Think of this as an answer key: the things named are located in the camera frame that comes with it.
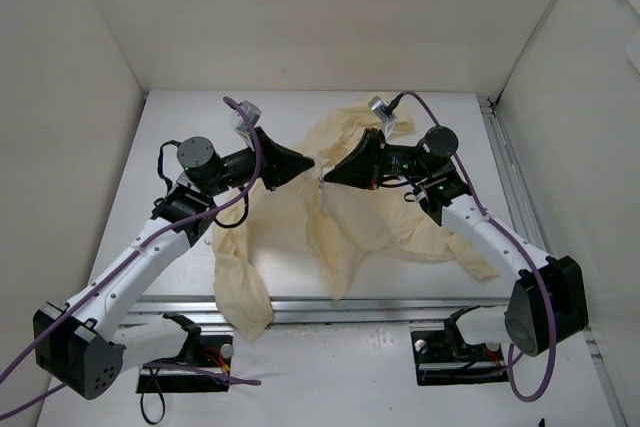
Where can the aluminium rail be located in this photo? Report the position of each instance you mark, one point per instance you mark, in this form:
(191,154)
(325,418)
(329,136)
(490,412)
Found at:
(315,311)
(526,224)

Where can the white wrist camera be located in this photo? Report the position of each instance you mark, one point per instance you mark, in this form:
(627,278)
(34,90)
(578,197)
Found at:
(385,111)
(241,124)

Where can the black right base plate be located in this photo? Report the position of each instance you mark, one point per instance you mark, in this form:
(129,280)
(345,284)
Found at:
(436,363)

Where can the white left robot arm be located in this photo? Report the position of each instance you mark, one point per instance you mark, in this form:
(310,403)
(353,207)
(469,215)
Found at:
(82,342)

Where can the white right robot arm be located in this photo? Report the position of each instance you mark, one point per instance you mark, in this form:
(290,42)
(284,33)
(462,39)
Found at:
(547,303)

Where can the front aluminium rail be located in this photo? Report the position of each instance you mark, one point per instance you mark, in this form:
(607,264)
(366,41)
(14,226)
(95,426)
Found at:
(315,311)

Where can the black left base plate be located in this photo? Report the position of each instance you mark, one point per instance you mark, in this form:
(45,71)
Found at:
(214,356)

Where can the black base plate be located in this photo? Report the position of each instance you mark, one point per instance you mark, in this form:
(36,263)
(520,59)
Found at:
(436,363)
(214,356)

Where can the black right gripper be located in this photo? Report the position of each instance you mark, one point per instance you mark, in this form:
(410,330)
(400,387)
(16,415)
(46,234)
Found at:
(375,159)

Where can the cream yellow jacket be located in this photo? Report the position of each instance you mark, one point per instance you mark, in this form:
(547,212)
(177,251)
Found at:
(338,225)

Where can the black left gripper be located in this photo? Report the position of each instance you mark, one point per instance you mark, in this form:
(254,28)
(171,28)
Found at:
(265,159)

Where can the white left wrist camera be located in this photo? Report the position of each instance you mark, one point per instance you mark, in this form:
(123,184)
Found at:
(241,124)

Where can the right aluminium rail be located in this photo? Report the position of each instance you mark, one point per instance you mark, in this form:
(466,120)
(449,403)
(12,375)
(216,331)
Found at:
(526,224)

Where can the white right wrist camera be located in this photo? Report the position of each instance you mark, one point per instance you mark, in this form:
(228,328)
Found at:
(385,111)

